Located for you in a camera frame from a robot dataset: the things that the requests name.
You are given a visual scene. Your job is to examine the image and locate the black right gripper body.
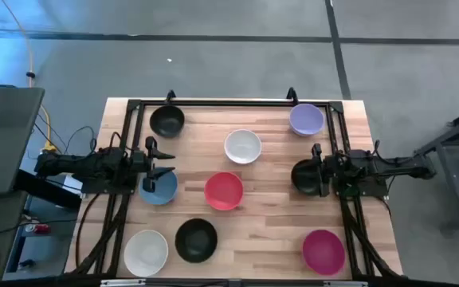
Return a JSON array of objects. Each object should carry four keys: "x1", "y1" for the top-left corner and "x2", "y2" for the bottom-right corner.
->
[{"x1": 320, "y1": 155, "x2": 340, "y2": 181}]

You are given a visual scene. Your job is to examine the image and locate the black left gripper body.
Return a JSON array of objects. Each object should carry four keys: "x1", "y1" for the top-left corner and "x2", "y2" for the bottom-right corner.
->
[{"x1": 127, "y1": 151, "x2": 152, "y2": 179}]

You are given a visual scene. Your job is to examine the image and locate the blue bowl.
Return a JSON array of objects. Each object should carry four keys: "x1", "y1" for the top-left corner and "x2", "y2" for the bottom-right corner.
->
[{"x1": 138, "y1": 169, "x2": 179, "y2": 206}]

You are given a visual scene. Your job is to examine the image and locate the black bowl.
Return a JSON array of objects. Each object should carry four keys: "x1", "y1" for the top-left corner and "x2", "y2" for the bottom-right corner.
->
[
  {"x1": 291, "y1": 158, "x2": 326, "y2": 197},
  {"x1": 174, "y1": 217, "x2": 218, "y2": 264},
  {"x1": 149, "y1": 104, "x2": 186, "y2": 140}
]

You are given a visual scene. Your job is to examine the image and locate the lavender bowl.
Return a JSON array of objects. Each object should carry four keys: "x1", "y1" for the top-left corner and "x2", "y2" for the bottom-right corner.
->
[{"x1": 288, "y1": 103, "x2": 325, "y2": 137}]

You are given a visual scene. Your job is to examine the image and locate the magenta bowl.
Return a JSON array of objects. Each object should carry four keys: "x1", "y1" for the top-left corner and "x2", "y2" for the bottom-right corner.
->
[{"x1": 301, "y1": 229, "x2": 347, "y2": 277}]

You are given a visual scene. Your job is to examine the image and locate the white bowl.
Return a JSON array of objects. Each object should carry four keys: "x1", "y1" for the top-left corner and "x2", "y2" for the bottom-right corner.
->
[
  {"x1": 124, "y1": 229, "x2": 170, "y2": 278},
  {"x1": 223, "y1": 128, "x2": 263, "y2": 165}
]

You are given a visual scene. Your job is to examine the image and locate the white paper sheet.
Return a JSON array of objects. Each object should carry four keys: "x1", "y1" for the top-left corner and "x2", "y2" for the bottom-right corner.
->
[{"x1": 62, "y1": 175, "x2": 84, "y2": 199}]

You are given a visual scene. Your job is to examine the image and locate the coral red bowl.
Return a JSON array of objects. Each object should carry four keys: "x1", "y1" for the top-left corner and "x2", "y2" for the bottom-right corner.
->
[{"x1": 204, "y1": 171, "x2": 245, "y2": 211}]

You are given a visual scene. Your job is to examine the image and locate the black desk beam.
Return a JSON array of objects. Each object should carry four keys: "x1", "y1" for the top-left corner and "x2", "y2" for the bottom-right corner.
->
[{"x1": 13, "y1": 169, "x2": 83, "y2": 210}]

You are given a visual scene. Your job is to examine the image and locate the red can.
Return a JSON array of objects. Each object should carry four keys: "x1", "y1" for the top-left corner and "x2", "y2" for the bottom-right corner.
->
[{"x1": 24, "y1": 222, "x2": 51, "y2": 235}]

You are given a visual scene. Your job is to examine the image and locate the dark metal stand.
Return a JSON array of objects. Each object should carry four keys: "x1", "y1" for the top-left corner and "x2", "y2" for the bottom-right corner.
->
[{"x1": 414, "y1": 101, "x2": 459, "y2": 232}]

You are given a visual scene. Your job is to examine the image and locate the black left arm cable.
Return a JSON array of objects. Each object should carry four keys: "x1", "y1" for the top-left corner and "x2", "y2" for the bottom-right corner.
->
[{"x1": 108, "y1": 131, "x2": 135, "y2": 155}]

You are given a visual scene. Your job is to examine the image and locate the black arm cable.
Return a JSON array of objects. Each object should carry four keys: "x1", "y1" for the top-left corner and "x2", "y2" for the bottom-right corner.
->
[
  {"x1": 108, "y1": 131, "x2": 135, "y2": 155},
  {"x1": 372, "y1": 139, "x2": 400, "y2": 165}
]

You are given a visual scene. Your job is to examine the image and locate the black power cable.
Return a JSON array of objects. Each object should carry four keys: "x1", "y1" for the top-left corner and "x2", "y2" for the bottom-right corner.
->
[{"x1": 33, "y1": 113, "x2": 97, "y2": 160}]

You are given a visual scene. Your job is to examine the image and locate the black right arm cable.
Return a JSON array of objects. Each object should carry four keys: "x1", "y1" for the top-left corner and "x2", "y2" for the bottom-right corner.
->
[{"x1": 372, "y1": 139, "x2": 400, "y2": 165}]

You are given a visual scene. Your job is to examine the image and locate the black aluminium table frame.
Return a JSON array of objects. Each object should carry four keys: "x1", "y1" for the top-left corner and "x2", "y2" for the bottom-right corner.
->
[{"x1": 64, "y1": 97, "x2": 404, "y2": 280}]

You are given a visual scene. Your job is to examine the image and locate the silver metal bracket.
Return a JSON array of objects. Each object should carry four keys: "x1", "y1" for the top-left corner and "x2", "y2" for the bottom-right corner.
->
[
  {"x1": 324, "y1": 281, "x2": 369, "y2": 287},
  {"x1": 100, "y1": 279, "x2": 147, "y2": 286}
]

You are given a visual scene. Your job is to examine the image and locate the yellow cable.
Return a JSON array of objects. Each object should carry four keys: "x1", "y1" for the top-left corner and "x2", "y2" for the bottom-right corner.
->
[{"x1": 0, "y1": 0, "x2": 57, "y2": 152}]

